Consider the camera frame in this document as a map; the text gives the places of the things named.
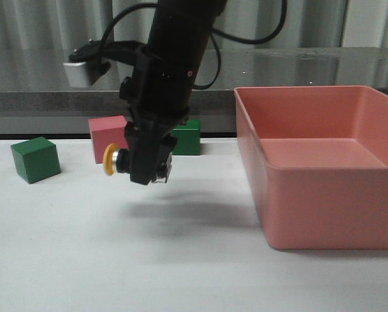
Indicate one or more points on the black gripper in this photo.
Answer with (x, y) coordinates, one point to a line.
(157, 94)

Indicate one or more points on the yellow push button switch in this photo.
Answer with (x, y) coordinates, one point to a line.
(112, 160)

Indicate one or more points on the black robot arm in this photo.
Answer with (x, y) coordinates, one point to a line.
(184, 23)

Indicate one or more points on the right green cube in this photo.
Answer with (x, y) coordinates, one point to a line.
(188, 138)

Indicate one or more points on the green cube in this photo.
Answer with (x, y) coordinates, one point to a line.
(188, 138)
(35, 159)

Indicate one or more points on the pink cube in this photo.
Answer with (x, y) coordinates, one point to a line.
(105, 131)

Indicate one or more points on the left green cube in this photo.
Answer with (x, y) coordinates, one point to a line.
(35, 159)

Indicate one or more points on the grey stone counter ledge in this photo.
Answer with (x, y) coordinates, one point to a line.
(36, 98)

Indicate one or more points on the pink plastic bin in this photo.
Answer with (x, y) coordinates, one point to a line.
(316, 158)

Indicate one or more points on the grey curtain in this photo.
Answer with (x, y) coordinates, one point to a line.
(27, 25)

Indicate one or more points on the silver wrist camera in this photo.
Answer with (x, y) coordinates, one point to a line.
(83, 68)

